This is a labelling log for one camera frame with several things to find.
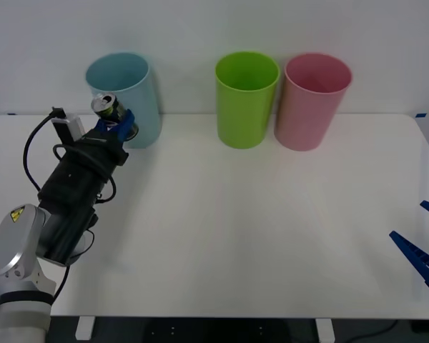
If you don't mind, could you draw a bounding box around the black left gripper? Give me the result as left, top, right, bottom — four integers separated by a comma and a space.
63, 108, 135, 178

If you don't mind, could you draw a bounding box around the dark drink can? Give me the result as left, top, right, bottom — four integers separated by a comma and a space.
90, 92, 140, 141

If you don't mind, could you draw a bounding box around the pale blue plastic bin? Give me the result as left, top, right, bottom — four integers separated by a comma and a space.
84, 51, 163, 150

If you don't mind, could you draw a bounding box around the white table leg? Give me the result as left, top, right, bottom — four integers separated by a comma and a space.
315, 317, 335, 341
74, 316, 95, 341

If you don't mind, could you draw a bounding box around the green plastic bin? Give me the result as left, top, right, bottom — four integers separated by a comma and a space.
214, 51, 282, 151

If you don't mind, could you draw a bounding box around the pink plastic bin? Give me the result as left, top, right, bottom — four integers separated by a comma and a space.
273, 52, 354, 152

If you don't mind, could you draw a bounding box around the black floor cable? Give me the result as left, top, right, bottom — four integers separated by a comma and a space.
342, 319, 398, 340

